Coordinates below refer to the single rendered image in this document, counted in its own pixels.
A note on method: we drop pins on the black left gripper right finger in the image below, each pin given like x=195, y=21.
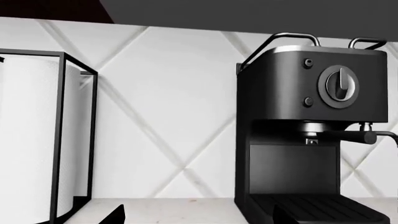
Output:
x=282, y=217

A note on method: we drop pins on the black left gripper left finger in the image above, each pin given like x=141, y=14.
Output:
x=116, y=216

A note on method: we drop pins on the black espresso machine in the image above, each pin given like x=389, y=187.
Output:
x=289, y=130

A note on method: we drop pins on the white paper towel roll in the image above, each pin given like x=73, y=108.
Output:
x=28, y=140

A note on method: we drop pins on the dark grey wall cabinet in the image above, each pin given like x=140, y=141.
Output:
x=248, y=14

